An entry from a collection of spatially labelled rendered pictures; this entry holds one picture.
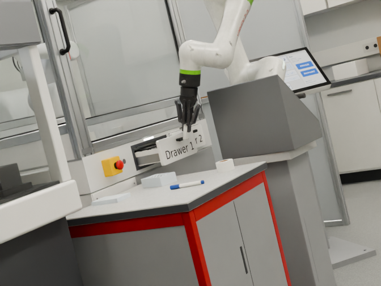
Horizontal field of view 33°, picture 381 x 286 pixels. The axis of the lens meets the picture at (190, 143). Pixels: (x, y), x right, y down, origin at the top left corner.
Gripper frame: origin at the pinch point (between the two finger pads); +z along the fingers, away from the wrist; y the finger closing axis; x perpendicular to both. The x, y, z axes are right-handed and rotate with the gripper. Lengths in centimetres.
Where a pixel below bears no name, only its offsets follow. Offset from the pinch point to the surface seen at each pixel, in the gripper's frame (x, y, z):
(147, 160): -12.8, -11.5, 12.8
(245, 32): 167, -53, -32
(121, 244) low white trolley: -71, 18, 24
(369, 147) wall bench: 292, 13, 62
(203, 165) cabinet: 42, -12, 27
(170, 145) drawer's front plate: -6.6, -3.8, 5.7
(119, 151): -23.1, -19.1, 8.1
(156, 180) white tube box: -32.1, 5.9, 13.2
